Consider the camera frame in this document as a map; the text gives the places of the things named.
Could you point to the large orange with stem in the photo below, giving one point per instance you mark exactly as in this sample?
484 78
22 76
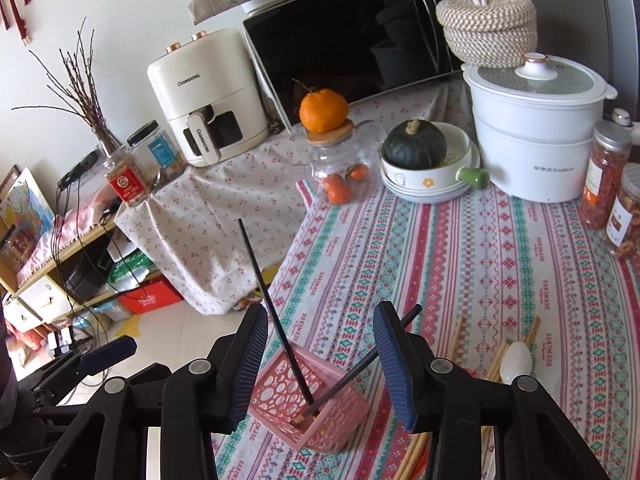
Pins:
323 110

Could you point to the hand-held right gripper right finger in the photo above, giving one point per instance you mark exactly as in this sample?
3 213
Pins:
395 360

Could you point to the red green patterned tablecloth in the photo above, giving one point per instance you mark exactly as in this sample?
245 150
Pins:
450 270

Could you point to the wooden shelf unit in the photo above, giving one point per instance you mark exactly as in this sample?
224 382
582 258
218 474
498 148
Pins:
60 265

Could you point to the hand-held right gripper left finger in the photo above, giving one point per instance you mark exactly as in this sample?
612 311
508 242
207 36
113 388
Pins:
247 366

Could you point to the red label glass jar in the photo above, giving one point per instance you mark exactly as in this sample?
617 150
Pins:
127 180

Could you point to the black door microwave oven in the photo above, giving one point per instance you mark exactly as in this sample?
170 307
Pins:
340 45

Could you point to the dried twig bundle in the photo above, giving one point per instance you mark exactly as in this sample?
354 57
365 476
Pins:
95 110

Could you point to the blue label jar black lid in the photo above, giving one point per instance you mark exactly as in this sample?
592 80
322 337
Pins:
160 152

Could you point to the white electric steamer pot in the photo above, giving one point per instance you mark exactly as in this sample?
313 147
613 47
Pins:
530 135

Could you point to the jar of red dried fruit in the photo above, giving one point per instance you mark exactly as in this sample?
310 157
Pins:
602 180

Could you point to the pink cloth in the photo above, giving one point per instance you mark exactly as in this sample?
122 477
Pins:
75 220

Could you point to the glass jar with wooden lid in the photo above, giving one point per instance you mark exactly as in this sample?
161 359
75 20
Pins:
345 155

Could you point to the black chopstick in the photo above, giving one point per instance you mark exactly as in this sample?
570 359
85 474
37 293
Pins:
270 305
361 365

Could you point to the colourful framed picture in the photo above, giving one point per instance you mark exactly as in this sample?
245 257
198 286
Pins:
25 210

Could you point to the cream air fryer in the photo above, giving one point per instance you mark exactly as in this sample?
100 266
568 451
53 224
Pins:
210 80

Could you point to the green printed box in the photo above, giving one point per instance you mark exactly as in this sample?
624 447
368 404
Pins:
130 266

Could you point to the jar of brown dried rings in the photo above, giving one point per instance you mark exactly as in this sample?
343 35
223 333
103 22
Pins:
625 220

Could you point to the white ceramic spoon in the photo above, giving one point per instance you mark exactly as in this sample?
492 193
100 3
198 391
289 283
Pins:
516 362

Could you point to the pink perforated plastic basket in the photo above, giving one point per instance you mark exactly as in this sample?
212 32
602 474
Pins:
327 410

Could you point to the small orange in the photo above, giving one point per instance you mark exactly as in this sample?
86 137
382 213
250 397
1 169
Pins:
358 171
336 189

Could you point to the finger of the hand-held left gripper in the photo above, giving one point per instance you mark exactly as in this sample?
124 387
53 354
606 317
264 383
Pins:
107 352

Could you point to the red cardboard box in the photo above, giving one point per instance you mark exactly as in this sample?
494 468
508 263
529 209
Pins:
152 297

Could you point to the dark green pumpkin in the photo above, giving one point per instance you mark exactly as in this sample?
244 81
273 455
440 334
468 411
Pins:
415 145

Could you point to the white floral cloth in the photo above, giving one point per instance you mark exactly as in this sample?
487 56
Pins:
210 210

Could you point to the white plastic object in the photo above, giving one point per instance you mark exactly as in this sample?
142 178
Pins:
622 118

